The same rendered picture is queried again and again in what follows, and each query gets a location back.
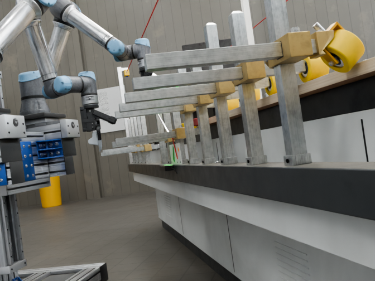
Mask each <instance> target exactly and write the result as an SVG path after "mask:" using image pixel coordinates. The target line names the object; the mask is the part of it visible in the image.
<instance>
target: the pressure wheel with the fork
mask: <svg viewBox="0 0 375 281"><path fill-rule="evenodd" d="M325 49H326V50H327V51H328V52H329V53H330V54H331V55H332V56H333V57H334V58H335V59H336V60H337V61H338V62H339V63H338V64H336V65H333V66H330V65H329V63H328V62H327V61H326V60H325V59H324V58H323V57H322V56H321V59H322V61H323V62H324V63H325V64H326V65H327V66H328V67H330V68H331V69H333V70H335V71H337V72H342V73H345V72H348V71H350V70H351V69H352V67H353V66H354V65H355V64H356V63H357V61H358V60H359V59H360V58H361V57H362V55H363V54H364V51H365V49H364V45H363V43H362V41H361V40H360V39H359V38H358V37H357V36H356V35H355V34H353V33H351V32H349V31H347V30H336V31H334V38H333V39H332V40H331V41H330V42H329V43H328V45H327V46H326V47H325Z"/></svg>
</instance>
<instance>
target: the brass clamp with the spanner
mask: <svg viewBox="0 0 375 281"><path fill-rule="evenodd" d="M172 131H175V134H176V137H175V138H173V140H176V139H184V138H186V135H185V128H184V127H183V128H176V129H173V130H172Z"/></svg>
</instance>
